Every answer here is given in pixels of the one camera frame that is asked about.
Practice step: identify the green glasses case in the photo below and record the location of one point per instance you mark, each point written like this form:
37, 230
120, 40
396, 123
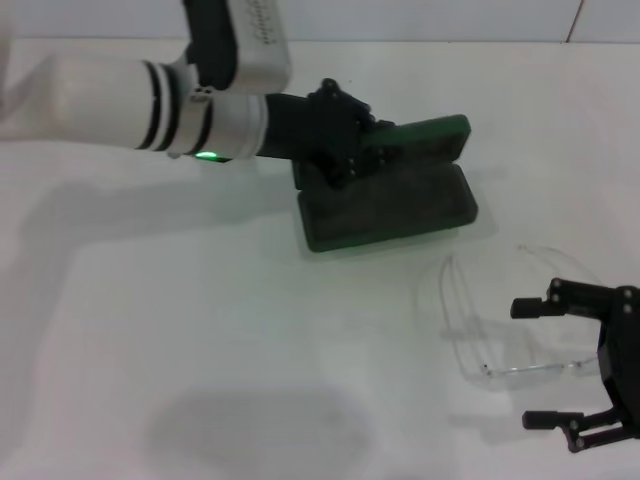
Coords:
390, 210

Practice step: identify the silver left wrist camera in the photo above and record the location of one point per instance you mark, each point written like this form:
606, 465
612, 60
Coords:
260, 50

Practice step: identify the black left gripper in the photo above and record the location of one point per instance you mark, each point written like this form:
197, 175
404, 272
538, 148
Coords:
300, 130

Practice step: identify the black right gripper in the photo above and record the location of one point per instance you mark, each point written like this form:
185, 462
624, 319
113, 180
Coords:
625, 360

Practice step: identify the clear white glasses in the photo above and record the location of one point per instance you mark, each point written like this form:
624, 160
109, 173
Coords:
530, 369

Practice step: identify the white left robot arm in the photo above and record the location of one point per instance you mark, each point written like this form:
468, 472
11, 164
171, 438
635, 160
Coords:
100, 100

